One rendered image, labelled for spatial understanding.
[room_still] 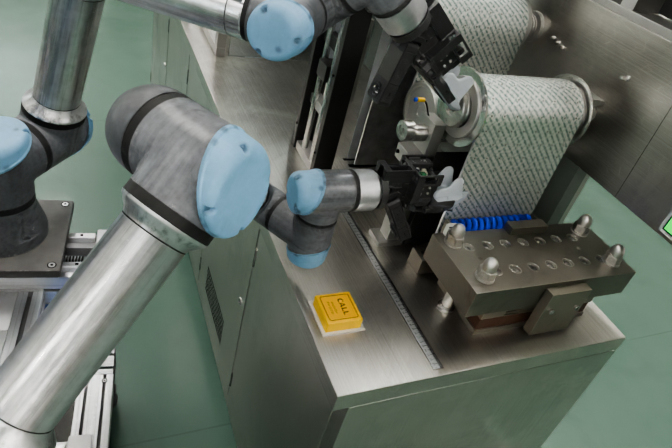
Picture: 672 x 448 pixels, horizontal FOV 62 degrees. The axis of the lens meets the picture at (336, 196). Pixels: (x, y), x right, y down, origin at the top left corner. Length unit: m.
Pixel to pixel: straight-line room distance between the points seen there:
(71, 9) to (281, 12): 0.46
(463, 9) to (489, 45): 0.11
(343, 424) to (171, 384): 1.08
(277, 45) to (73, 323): 0.40
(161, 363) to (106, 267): 1.44
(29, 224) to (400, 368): 0.75
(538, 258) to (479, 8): 0.52
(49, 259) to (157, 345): 0.96
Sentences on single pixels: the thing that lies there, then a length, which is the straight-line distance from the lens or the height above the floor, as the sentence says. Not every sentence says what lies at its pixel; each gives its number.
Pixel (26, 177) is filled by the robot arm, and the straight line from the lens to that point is 1.18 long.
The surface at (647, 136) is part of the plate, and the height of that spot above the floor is 1.28.
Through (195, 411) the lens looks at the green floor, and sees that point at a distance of 1.97.
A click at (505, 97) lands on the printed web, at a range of 1.07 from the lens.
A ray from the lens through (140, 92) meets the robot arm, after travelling 0.70.
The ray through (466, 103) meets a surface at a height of 1.27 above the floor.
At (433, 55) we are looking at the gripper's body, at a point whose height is 1.36.
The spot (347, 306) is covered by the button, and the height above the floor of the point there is 0.92.
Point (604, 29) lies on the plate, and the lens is 1.30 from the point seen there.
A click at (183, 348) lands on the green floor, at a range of 2.11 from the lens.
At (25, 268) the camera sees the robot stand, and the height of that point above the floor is 0.82.
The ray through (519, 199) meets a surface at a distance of 1.23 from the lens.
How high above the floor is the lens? 1.65
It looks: 34 degrees down
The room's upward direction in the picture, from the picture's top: 16 degrees clockwise
